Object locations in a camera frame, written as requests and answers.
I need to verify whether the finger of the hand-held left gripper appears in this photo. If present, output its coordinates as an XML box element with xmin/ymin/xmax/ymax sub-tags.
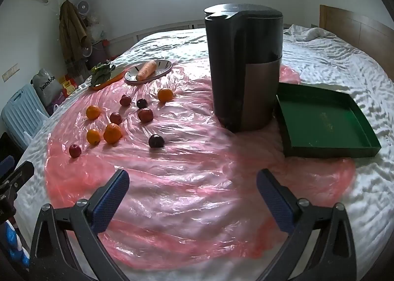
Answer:
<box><xmin>0</xmin><ymin>155</ymin><xmax>15</xmax><ymax>177</ymax></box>
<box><xmin>0</xmin><ymin>161</ymin><xmax>35</xmax><ymax>200</ymax></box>

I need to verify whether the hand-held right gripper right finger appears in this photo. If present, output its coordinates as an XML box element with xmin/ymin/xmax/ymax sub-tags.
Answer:
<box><xmin>256</xmin><ymin>168</ymin><xmax>358</xmax><ymax>281</ymax></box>

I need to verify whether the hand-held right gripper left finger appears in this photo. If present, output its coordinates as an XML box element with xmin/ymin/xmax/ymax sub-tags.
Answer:
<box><xmin>30</xmin><ymin>169</ymin><xmax>130</xmax><ymax>281</ymax></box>

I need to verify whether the orange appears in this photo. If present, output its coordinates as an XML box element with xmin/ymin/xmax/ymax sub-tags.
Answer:
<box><xmin>158</xmin><ymin>88</ymin><xmax>174</xmax><ymax>103</ymax></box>
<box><xmin>86</xmin><ymin>129</ymin><xmax>101</xmax><ymax>145</ymax></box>
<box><xmin>103</xmin><ymin>123</ymin><xmax>123</xmax><ymax>144</ymax></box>
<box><xmin>85</xmin><ymin>105</ymin><xmax>101</xmax><ymax>120</ymax></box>

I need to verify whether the green tray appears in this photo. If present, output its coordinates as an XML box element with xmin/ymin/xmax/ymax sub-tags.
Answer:
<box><xmin>275</xmin><ymin>82</ymin><xmax>382</xmax><ymax>158</ymax></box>

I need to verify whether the light blue suitcase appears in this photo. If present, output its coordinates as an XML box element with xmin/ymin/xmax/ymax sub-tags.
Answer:
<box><xmin>1</xmin><ymin>84</ymin><xmax>50</xmax><ymax>152</ymax></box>

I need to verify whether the pink plastic sheet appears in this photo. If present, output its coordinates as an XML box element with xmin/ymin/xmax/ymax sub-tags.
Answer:
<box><xmin>43</xmin><ymin>59</ymin><xmax>358</xmax><ymax>271</ymax></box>

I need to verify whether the grey bag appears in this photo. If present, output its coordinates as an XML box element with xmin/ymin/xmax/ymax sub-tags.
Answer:
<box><xmin>31</xmin><ymin>68</ymin><xmax>64</xmax><ymax>107</ymax></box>

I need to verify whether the yellow and red box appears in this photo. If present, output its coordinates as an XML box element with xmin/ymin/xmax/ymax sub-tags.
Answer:
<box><xmin>58</xmin><ymin>74</ymin><xmax>77</xmax><ymax>97</ymax></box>

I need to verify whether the orange cutting board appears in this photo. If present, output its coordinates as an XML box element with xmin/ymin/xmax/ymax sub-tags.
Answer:
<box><xmin>91</xmin><ymin>67</ymin><xmax>126</xmax><ymax>90</ymax></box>

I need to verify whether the green leafy vegetable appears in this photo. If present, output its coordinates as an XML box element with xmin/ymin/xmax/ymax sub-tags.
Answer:
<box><xmin>90</xmin><ymin>62</ymin><xmax>116</xmax><ymax>87</ymax></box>

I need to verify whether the carrot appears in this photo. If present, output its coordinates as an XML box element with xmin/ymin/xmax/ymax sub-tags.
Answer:
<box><xmin>136</xmin><ymin>61</ymin><xmax>157</xmax><ymax>81</ymax></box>

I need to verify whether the patterned plate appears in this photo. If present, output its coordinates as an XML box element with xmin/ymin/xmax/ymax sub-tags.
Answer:
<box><xmin>124</xmin><ymin>59</ymin><xmax>173</xmax><ymax>85</ymax></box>

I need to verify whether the dark cabinet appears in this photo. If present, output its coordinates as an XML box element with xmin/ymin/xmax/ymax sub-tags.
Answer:
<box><xmin>89</xmin><ymin>39</ymin><xmax>111</xmax><ymax>67</ymax></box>

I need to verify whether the black and steel kettle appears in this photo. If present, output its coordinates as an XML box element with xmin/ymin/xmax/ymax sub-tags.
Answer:
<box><xmin>204</xmin><ymin>4</ymin><xmax>284</xmax><ymax>134</ymax></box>

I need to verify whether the brown coat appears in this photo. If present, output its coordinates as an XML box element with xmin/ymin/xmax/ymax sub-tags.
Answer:
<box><xmin>58</xmin><ymin>0</ymin><xmax>93</xmax><ymax>69</ymax></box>

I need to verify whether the bed with white sheet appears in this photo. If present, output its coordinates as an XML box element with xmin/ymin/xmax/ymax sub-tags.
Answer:
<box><xmin>9</xmin><ymin>24</ymin><xmax>394</xmax><ymax>281</ymax></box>

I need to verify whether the white plastic bag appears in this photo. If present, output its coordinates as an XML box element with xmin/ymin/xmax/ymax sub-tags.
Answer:
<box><xmin>88</xmin><ymin>16</ymin><xmax>107</xmax><ymax>41</ymax></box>

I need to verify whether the crumpled white blanket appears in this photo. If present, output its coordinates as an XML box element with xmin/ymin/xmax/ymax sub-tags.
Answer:
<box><xmin>283</xmin><ymin>24</ymin><xmax>339</xmax><ymax>42</ymax></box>

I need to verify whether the wooden headboard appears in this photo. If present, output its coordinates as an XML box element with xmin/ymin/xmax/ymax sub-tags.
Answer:
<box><xmin>319</xmin><ymin>4</ymin><xmax>394</xmax><ymax>58</ymax></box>

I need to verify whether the white wall socket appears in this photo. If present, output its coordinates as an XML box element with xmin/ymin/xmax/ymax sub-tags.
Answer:
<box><xmin>1</xmin><ymin>65</ymin><xmax>20</xmax><ymax>81</ymax></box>

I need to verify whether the beige bed frame rail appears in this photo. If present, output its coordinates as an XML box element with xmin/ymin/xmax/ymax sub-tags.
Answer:
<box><xmin>108</xmin><ymin>20</ymin><xmax>207</xmax><ymax>53</ymax></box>

